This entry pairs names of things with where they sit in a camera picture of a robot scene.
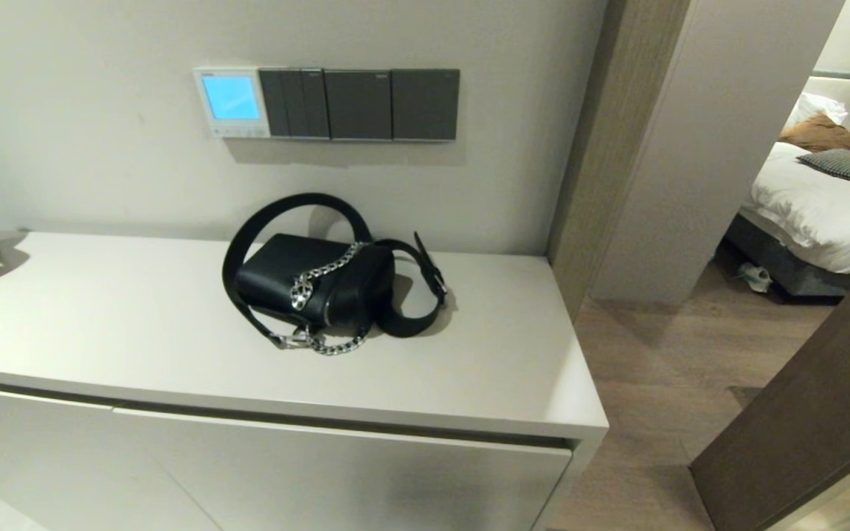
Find small white pillow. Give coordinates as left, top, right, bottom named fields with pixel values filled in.
left=787, top=92, right=849, bottom=130

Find grey single switch plate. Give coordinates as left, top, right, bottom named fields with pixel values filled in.
left=324, top=69, right=394, bottom=142
left=391, top=69, right=461, bottom=142

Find wide beige cabinet door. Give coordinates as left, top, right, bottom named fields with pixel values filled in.
left=114, top=408, right=573, bottom=531

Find bed with white duvet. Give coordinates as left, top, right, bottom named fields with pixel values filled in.
left=724, top=140, right=850, bottom=299

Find pale slipper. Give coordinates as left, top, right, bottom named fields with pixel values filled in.
left=736, top=262, right=773, bottom=294

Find beige cabinet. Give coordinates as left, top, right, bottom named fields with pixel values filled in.
left=0, top=231, right=610, bottom=531

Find grey triple rocker switch plate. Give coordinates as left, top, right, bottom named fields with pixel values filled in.
left=259, top=69, right=331, bottom=141

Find wood grain door frame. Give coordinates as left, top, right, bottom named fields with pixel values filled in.
left=547, top=0, right=691, bottom=322

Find black handbag with silver chain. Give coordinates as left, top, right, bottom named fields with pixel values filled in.
left=222, top=192, right=449, bottom=357

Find checkered grey cushion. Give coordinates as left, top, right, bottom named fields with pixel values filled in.
left=798, top=148, right=850, bottom=184

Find dark wooden door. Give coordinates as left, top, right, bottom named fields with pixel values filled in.
left=689, top=236, right=850, bottom=531

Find narrow beige cabinet door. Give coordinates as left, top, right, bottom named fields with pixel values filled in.
left=0, top=383, right=221, bottom=531

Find brown cushion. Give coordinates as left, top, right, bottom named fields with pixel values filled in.
left=779, top=111, right=850, bottom=154

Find white wall thermostat panel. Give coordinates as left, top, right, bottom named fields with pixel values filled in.
left=192, top=68, right=272, bottom=139

